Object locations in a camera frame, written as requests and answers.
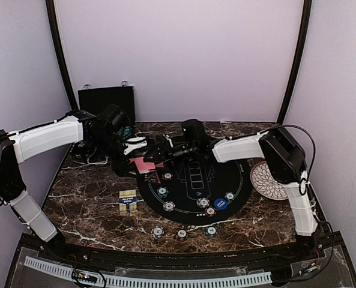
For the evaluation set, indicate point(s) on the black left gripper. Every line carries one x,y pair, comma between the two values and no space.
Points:
116,166

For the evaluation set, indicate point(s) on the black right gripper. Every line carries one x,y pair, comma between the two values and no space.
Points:
167,153

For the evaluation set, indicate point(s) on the red card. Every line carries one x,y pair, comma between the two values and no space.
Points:
147,168

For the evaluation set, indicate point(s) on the brown chips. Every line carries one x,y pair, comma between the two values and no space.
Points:
210,211
167,176

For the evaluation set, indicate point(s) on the green chips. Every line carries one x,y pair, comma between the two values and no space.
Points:
162,192
229,196

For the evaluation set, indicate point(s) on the blue white chip stack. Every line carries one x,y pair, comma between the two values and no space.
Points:
157,232

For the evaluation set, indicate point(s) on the brown white chip stack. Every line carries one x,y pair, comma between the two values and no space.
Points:
181,234

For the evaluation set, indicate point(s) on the green blue chip stack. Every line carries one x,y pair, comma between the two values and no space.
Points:
211,231

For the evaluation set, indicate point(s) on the red backed card deck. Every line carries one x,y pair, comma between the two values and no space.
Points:
136,161

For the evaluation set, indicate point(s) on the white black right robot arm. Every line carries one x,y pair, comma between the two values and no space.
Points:
284,156

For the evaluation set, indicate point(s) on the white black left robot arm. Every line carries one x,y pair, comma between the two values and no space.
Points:
76,126

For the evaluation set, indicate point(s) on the green chip row right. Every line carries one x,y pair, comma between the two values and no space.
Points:
125,132

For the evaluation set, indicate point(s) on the blue gold card box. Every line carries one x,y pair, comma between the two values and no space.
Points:
127,201

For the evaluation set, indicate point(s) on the round black poker mat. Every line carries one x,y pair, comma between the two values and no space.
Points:
195,178

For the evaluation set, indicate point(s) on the black poker chip case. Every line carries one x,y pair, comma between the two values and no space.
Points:
94,101

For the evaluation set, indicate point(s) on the blue small blind button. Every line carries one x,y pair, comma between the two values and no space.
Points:
220,204

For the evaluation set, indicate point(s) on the floral patterned ceramic plate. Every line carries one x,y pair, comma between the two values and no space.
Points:
264,183

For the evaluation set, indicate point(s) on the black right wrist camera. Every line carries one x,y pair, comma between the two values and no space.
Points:
194,133

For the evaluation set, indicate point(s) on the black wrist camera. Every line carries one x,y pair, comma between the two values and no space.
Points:
114,117
194,133

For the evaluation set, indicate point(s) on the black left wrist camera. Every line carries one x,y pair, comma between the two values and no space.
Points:
114,117

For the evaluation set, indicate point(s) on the white slotted cable duct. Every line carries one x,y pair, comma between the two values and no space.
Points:
136,277

